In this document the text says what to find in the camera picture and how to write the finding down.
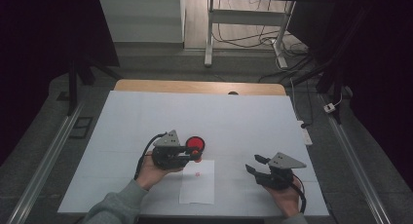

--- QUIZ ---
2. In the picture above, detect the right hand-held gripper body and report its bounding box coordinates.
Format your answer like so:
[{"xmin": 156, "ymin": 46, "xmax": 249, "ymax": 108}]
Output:
[{"xmin": 256, "ymin": 152, "xmax": 308, "ymax": 190}]

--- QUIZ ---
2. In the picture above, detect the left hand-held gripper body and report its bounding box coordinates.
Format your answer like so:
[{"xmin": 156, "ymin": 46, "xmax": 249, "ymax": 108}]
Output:
[{"xmin": 151, "ymin": 130, "xmax": 191, "ymax": 170}]

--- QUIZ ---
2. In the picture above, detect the round red ink pad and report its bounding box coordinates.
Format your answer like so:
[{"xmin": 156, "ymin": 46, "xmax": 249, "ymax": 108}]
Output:
[{"xmin": 185, "ymin": 135, "xmax": 207, "ymax": 154}]

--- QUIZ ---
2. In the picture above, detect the person's left hand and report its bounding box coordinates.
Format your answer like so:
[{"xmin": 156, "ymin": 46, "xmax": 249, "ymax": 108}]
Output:
[{"xmin": 135, "ymin": 150, "xmax": 185, "ymax": 191}]

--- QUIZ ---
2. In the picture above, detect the person's right hand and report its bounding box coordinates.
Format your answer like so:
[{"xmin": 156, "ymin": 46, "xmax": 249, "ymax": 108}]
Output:
[{"xmin": 263, "ymin": 181, "xmax": 303, "ymax": 218}]

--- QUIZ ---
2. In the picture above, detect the white paper sheet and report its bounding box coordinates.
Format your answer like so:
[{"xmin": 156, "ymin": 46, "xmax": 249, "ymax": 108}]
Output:
[{"xmin": 178, "ymin": 158, "xmax": 215, "ymax": 205}]

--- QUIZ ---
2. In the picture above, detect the white power strip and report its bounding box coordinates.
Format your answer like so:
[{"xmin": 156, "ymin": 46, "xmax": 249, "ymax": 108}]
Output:
[{"xmin": 296, "ymin": 120, "xmax": 314, "ymax": 146}]

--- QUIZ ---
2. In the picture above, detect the large white table cover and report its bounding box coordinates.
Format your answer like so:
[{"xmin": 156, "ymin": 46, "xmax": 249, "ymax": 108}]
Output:
[{"xmin": 57, "ymin": 90, "xmax": 330, "ymax": 217}]

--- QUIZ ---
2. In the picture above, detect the black metal stand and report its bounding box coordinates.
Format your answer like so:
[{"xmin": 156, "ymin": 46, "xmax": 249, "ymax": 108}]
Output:
[{"xmin": 66, "ymin": 53, "xmax": 123, "ymax": 117}]

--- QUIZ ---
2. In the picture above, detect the white cabinet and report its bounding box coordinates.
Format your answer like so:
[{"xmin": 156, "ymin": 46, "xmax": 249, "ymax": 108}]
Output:
[{"xmin": 97, "ymin": 0, "xmax": 186, "ymax": 44}]

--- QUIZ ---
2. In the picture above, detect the dark curtain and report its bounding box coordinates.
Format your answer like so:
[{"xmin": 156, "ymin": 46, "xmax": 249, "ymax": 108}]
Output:
[
  {"xmin": 286, "ymin": 0, "xmax": 413, "ymax": 189},
  {"xmin": 0, "ymin": 0, "xmax": 120, "ymax": 167}
]

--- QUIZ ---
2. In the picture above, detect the right hand-held gripper black cable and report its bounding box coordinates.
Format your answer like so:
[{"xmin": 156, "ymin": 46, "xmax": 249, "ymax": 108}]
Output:
[{"xmin": 290, "ymin": 172, "xmax": 308, "ymax": 214}]

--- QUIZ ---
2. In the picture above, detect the aluminium floor rail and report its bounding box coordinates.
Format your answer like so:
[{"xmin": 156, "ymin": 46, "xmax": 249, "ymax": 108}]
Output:
[
  {"xmin": 7, "ymin": 101, "xmax": 84, "ymax": 224},
  {"xmin": 319, "ymin": 93, "xmax": 393, "ymax": 224}
]

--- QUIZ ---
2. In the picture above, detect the bundle of floor cables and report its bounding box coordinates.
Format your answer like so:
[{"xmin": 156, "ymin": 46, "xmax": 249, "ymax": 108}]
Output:
[{"xmin": 212, "ymin": 0, "xmax": 311, "ymax": 85}]

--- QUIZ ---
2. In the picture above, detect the white metal desk frame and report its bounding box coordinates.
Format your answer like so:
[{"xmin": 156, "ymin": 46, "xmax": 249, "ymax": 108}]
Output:
[{"xmin": 204, "ymin": 0, "xmax": 297, "ymax": 69}]

